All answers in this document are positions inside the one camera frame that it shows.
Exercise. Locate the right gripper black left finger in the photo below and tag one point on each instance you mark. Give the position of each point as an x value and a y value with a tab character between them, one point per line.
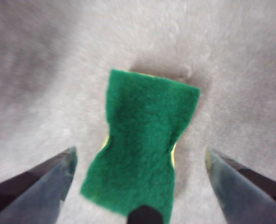
35	198

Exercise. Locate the yellow sponge with green pad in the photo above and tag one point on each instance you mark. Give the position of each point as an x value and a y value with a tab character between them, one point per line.
140	140

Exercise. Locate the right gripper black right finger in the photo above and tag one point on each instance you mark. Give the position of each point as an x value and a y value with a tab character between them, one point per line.
245	198

